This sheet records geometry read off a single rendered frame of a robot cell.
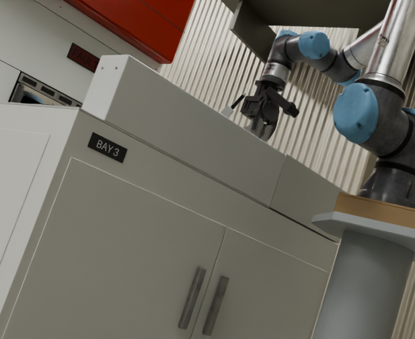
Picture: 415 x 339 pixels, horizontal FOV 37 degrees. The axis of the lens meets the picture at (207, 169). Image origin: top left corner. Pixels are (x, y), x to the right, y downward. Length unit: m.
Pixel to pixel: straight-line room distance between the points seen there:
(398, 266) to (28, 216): 0.77
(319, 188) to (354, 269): 0.41
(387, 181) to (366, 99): 0.19
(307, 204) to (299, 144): 2.39
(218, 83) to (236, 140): 3.16
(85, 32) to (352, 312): 1.12
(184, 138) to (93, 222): 0.28
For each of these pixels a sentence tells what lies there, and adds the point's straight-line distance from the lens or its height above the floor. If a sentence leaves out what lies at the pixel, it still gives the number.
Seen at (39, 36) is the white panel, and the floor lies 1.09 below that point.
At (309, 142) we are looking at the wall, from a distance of 4.05.
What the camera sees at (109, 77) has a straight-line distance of 1.26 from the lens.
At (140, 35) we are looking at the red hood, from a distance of 2.00.
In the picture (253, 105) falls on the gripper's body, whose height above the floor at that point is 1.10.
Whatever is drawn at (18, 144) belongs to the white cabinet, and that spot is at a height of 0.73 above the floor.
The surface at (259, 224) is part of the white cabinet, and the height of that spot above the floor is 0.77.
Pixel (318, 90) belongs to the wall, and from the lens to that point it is 4.19.
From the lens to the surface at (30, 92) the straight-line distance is 1.83.
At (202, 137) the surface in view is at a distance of 1.38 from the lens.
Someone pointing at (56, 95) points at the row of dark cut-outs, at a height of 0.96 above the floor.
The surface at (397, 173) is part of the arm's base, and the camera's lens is 1.44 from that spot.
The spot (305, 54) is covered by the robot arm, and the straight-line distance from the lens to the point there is 1.73.
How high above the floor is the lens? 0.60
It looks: 10 degrees up
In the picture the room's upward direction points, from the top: 19 degrees clockwise
